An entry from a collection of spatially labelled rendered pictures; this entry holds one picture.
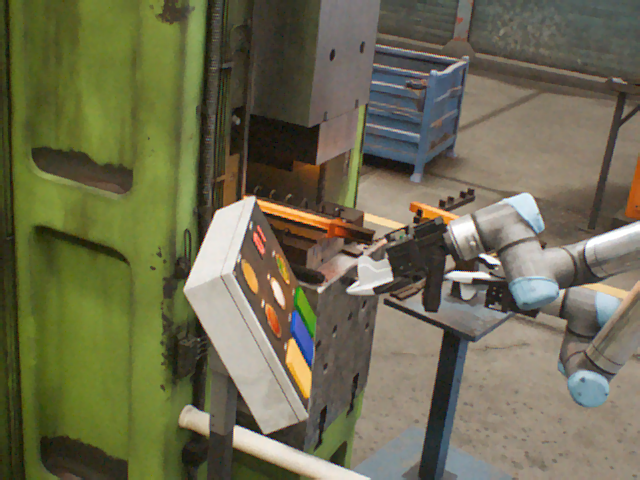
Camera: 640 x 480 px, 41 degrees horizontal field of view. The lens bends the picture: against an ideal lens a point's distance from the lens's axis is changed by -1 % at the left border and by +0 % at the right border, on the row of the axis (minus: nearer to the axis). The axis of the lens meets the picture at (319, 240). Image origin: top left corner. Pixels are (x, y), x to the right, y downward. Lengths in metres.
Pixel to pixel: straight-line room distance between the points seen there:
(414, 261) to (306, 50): 0.51
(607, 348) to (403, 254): 0.47
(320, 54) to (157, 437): 0.89
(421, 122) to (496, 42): 4.24
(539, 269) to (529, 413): 1.90
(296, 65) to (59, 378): 0.94
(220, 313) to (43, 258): 0.79
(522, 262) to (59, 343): 1.12
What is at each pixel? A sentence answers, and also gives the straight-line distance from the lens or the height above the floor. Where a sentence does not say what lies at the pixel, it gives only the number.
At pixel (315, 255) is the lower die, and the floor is 0.95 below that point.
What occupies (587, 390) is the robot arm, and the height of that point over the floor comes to 0.89.
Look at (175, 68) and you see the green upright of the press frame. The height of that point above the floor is 1.40.
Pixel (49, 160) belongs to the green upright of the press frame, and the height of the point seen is 1.14.
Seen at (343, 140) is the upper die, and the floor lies 1.21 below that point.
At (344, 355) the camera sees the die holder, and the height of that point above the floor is 0.66.
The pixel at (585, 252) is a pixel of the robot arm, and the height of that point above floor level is 1.20.
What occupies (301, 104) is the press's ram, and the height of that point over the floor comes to 1.32.
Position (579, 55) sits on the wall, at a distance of 9.49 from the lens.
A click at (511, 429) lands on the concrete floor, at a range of 3.24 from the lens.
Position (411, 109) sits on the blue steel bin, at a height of 0.45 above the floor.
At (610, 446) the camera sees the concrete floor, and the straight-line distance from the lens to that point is 3.31.
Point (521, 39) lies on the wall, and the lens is 9.65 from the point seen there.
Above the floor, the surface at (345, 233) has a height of 0.99.
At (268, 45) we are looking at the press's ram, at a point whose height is 1.42.
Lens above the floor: 1.74
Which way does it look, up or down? 23 degrees down
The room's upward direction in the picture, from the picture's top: 6 degrees clockwise
